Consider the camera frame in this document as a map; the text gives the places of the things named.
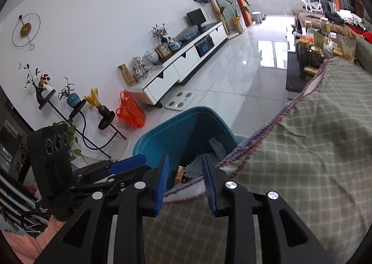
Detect small white trash can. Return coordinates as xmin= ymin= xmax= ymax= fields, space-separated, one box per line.
xmin=252 ymin=12 xmax=262 ymax=24

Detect person's left hand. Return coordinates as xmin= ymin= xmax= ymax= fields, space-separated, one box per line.
xmin=35 ymin=215 xmax=65 ymax=258

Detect round gold wall clock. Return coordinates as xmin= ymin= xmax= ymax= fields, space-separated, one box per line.
xmin=11 ymin=12 xmax=41 ymax=51

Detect white black tv cabinet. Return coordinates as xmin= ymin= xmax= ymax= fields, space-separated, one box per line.
xmin=127 ymin=22 xmax=227 ymax=106

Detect orange plastic bag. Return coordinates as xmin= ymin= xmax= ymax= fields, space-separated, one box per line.
xmin=116 ymin=91 xmax=146 ymax=129

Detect pile of clothes on sofa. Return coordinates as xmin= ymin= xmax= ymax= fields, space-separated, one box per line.
xmin=325 ymin=11 xmax=371 ymax=43

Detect teal plastic trash bin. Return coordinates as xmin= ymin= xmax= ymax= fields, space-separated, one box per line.
xmin=133 ymin=106 xmax=245 ymax=171

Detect cluttered coffee table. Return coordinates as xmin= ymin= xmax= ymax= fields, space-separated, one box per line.
xmin=285 ymin=12 xmax=358 ymax=102

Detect potted tall green plant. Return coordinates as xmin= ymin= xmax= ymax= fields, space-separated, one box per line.
xmin=220 ymin=0 xmax=250 ymax=34

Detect white office chair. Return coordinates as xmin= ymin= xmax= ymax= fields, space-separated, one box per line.
xmin=302 ymin=0 xmax=323 ymax=13

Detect green and brown sectional sofa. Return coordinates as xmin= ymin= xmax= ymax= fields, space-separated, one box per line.
xmin=355 ymin=35 xmax=372 ymax=74

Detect white plastic bag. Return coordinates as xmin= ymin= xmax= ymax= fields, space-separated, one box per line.
xmin=209 ymin=137 xmax=228 ymax=161

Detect small black monitor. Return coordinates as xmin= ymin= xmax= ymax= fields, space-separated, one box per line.
xmin=187 ymin=9 xmax=206 ymax=29

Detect gold foil wrapper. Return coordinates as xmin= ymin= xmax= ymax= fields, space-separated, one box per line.
xmin=174 ymin=166 xmax=184 ymax=185

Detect white foam wrap sheet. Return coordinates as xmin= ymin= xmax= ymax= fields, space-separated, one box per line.
xmin=183 ymin=154 xmax=204 ymax=179

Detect white bathroom scale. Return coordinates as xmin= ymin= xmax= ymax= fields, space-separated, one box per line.
xmin=165 ymin=90 xmax=196 ymax=112

